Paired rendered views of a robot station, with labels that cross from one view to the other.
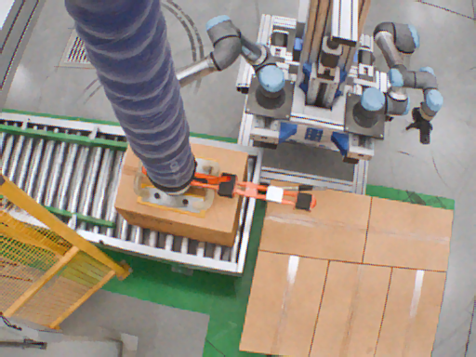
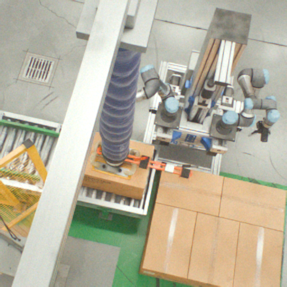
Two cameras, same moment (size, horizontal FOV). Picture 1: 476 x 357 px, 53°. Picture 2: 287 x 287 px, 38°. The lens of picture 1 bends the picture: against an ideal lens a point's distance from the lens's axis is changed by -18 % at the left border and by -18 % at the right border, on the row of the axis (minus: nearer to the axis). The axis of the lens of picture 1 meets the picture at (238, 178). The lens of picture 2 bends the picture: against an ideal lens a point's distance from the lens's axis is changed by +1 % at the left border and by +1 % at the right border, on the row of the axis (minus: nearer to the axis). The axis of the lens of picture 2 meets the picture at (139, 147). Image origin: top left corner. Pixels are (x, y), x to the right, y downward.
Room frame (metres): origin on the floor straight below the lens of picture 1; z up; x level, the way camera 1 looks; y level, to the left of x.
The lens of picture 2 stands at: (-0.40, 0.30, 4.33)
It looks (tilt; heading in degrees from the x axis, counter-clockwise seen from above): 69 degrees down; 350
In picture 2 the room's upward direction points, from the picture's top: 10 degrees clockwise
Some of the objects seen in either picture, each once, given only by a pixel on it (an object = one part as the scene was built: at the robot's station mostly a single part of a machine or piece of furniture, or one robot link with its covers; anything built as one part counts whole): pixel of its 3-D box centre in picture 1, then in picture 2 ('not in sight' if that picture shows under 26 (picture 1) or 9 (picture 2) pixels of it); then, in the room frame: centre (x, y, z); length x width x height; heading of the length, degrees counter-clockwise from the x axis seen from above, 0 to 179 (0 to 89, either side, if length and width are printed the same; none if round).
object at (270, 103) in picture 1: (271, 91); (169, 112); (1.17, -0.17, 1.09); 0.15 x 0.15 x 0.10
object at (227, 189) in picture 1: (227, 185); (144, 162); (0.72, 0.05, 1.08); 0.10 x 0.08 x 0.06; 166
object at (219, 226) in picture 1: (182, 191); (115, 166); (0.79, 0.28, 0.75); 0.60 x 0.40 x 0.40; 76
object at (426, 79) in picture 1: (425, 80); (268, 104); (0.92, -0.77, 1.77); 0.11 x 0.11 x 0.08; 88
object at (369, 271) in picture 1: (351, 284); (212, 231); (0.28, -0.66, 0.34); 1.20 x 1.00 x 0.40; 78
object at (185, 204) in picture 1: (171, 199); (111, 169); (0.69, 0.31, 0.97); 0.34 x 0.10 x 0.05; 76
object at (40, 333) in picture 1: (31, 329); (22, 242); (-0.02, 0.86, 1.62); 0.20 x 0.05 x 0.30; 78
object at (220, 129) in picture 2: (367, 111); (225, 124); (1.07, -0.66, 1.09); 0.15 x 0.15 x 0.10
